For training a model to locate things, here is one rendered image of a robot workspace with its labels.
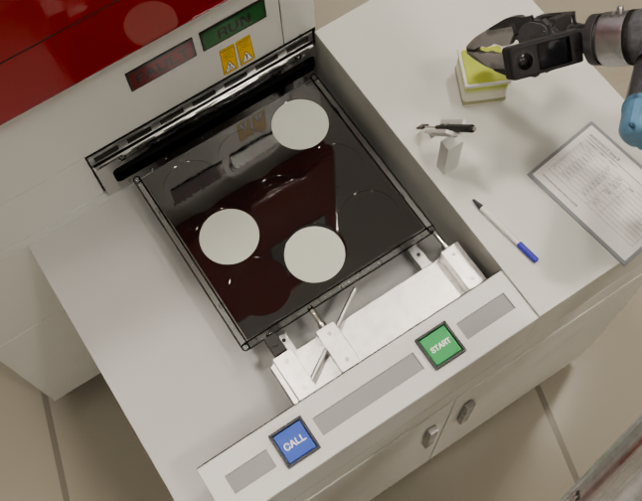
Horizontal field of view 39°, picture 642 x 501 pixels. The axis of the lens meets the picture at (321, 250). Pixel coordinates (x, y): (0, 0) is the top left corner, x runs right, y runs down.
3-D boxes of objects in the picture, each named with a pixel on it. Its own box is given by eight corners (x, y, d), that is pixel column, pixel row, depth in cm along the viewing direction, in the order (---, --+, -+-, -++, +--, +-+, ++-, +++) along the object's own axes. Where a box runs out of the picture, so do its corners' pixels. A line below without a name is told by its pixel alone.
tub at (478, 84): (452, 71, 155) (456, 48, 149) (496, 66, 155) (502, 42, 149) (460, 109, 152) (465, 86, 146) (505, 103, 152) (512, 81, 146)
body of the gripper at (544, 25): (544, 62, 140) (619, 59, 132) (516, 76, 134) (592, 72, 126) (539, 11, 138) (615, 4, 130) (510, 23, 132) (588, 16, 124)
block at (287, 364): (273, 364, 146) (272, 359, 143) (291, 352, 146) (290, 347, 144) (301, 405, 143) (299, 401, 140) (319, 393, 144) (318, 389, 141)
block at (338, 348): (316, 337, 147) (315, 331, 144) (333, 325, 148) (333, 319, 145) (343, 377, 144) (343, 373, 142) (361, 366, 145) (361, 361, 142)
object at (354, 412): (209, 483, 145) (194, 470, 132) (489, 299, 155) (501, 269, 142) (240, 535, 142) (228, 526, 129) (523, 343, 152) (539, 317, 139)
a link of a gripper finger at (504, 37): (483, 43, 144) (536, 40, 138) (462, 51, 140) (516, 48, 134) (480, 23, 143) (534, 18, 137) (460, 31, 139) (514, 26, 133)
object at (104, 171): (104, 189, 162) (90, 164, 153) (313, 69, 170) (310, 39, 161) (109, 197, 162) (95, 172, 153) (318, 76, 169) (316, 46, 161)
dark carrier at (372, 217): (142, 179, 157) (142, 178, 157) (310, 82, 163) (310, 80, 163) (247, 339, 146) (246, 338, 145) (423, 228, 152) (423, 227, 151)
